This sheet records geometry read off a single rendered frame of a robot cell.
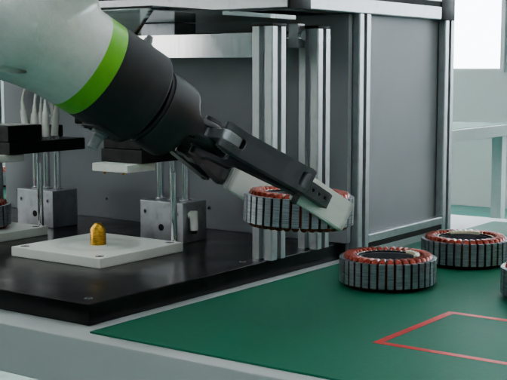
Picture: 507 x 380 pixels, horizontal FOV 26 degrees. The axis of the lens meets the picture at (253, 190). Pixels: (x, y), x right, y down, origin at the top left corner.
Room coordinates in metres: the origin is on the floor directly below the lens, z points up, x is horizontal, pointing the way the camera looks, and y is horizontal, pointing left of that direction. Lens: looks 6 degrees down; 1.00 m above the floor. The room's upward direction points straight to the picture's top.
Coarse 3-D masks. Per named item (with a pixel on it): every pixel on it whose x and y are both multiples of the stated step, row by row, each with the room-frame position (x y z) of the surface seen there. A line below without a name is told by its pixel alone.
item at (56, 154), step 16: (0, 128) 1.52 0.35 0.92; (16, 128) 1.52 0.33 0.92; (32, 128) 1.55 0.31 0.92; (0, 144) 1.52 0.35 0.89; (16, 144) 1.52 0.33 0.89; (32, 144) 1.54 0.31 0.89; (48, 144) 1.57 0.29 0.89; (64, 144) 1.59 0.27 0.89; (80, 144) 1.62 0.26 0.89; (0, 160) 1.50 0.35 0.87; (16, 160) 1.52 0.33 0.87; (32, 160) 1.62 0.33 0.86; (48, 160) 1.61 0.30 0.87; (48, 176) 1.60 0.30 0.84
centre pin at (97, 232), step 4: (96, 224) 1.34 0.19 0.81; (100, 224) 1.35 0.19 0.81; (92, 228) 1.34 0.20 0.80; (96, 228) 1.34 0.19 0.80; (100, 228) 1.34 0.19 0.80; (104, 228) 1.35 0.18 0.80; (92, 232) 1.34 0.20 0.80; (96, 232) 1.34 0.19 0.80; (100, 232) 1.34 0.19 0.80; (104, 232) 1.34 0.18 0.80; (92, 236) 1.34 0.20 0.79; (96, 236) 1.34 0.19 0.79; (100, 236) 1.34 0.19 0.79; (104, 236) 1.34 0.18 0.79; (92, 240) 1.34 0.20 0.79; (96, 240) 1.34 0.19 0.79; (100, 240) 1.34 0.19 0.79; (104, 240) 1.34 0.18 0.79; (92, 244) 1.34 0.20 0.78; (96, 244) 1.34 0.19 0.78; (100, 244) 1.34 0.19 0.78; (104, 244) 1.34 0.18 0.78
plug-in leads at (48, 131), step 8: (24, 104) 1.61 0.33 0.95; (40, 104) 1.62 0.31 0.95; (48, 104) 1.64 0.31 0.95; (24, 112) 1.61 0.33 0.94; (32, 112) 1.59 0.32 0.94; (40, 112) 1.62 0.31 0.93; (48, 112) 1.58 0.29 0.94; (56, 112) 1.60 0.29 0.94; (24, 120) 1.60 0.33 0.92; (32, 120) 1.59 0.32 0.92; (40, 120) 1.62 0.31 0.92; (48, 120) 1.58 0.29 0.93; (56, 120) 1.60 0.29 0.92; (48, 128) 1.58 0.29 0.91; (56, 128) 1.60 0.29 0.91; (48, 136) 1.58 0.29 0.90
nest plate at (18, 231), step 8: (16, 224) 1.52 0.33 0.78; (24, 224) 1.52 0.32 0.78; (0, 232) 1.45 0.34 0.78; (8, 232) 1.45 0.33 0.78; (16, 232) 1.46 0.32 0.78; (24, 232) 1.47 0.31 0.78; (32, 232) 1.48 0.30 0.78; (40, 232) 1.50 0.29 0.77; (0, 240) 1.44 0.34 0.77; (8, 240) 1.45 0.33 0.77
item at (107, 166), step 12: (108, 144) 1.40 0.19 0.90; (120, 144) 1.39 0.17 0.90; (132, 144) 1.37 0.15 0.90; (108, 156) 1.40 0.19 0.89; (120, 156) 1.39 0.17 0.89; (132, 156) 1.37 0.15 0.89; (144, 156) 1.37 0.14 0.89; (156, 156) 1.39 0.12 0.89; (168, 156) 1.41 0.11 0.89; (96, 168) 1.38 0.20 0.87; (108, 168) 1.37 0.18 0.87; (120, 168) 1.36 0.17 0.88; (132, 168) 1.36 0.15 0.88; (144, 168) 1.38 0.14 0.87
